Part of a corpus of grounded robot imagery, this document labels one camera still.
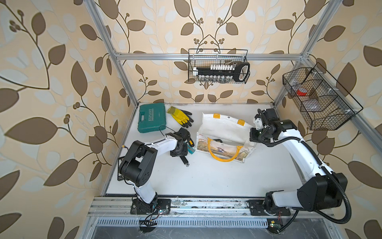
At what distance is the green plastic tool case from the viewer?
3.42 feet

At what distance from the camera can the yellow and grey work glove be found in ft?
3.61

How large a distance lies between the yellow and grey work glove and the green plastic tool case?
0.06 m
